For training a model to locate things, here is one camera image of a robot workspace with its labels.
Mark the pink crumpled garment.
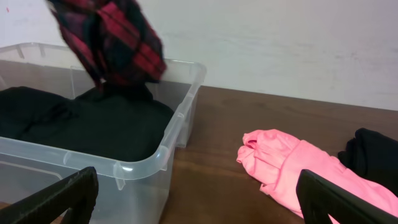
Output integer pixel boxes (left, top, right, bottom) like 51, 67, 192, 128
236, 129, 397, 217

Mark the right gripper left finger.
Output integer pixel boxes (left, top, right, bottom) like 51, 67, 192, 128
1, 167, 99, 224

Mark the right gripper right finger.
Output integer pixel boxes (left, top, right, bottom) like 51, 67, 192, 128
296, 169, 397, 224

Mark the red navy plaid shirt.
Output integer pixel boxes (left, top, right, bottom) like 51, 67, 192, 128
46, 0, 167, 88

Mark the clear plastic storage container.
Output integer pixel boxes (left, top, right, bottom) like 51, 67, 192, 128
1, 43, 206, 223

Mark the black garment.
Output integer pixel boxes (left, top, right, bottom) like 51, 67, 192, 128
338, 128, 397, 195
1, 83, 174, 162

